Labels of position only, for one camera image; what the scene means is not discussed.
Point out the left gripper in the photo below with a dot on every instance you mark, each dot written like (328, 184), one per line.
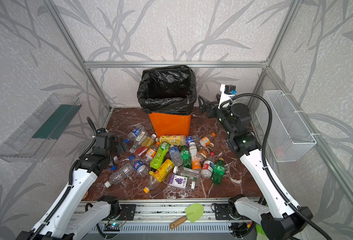
(118, 147)

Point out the white orange drink bottle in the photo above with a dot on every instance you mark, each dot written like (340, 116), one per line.
(195, 163)

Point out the green label juice bottle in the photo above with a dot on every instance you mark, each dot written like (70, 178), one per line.
(160, 155)

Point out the dark green soda bottle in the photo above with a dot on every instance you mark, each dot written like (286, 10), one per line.
(218, 171)

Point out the red yellow tea bottle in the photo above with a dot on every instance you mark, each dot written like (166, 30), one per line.
(143, 147)

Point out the green garden trowel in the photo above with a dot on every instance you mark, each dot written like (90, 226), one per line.
(192, 213)

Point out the orange trash bin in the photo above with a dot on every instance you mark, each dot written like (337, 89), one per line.
(167, 124)

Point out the purple grape juice bottle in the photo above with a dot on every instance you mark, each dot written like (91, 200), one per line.
(180, 182)

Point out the blue label crushed bottle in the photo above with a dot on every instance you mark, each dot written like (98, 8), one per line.
(137, 135)

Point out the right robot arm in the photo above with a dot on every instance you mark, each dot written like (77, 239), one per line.
(282, 217)

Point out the red label water bottle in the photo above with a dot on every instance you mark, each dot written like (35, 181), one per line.
(208, 166)

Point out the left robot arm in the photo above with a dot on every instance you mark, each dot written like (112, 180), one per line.
(56, 223)

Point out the clear bottle white cap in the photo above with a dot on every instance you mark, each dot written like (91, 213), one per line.
(119, 175)

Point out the orange cap clear bottle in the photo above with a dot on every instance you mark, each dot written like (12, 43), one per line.
(207, 139)

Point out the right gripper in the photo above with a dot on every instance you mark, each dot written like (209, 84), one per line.
(211, 109)

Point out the yellow label tea bottle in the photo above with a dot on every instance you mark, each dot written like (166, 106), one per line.
(176, 140)

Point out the brown tea bottle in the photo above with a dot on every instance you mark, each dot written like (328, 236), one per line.
(204, 152)

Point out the green sprite bottle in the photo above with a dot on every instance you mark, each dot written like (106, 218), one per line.
(186, 159)

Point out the pepsi label clear bottle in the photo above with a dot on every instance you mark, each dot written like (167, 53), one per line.
(140, 168)

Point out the clear bottle green label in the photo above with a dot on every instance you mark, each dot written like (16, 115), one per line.
(186, 172)

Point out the white wire mesh basket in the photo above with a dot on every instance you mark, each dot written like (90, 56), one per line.
(289, 137)

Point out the clear acrylic wall shelf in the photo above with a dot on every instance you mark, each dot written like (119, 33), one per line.
(33, 140)

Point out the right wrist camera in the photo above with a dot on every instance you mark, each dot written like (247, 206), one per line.
(227, 93)

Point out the blue label water bottle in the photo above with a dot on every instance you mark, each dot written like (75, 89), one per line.
(175, 156)

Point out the orange label clear bottle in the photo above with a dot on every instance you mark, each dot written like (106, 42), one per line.
(150, 154)

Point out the small pepsi bottle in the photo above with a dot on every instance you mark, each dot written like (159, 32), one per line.
(192, 139)

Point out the green work glove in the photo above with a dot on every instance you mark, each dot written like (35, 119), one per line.
(260, 233)

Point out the black bin liner bag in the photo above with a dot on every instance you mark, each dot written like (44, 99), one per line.
(168, 90)

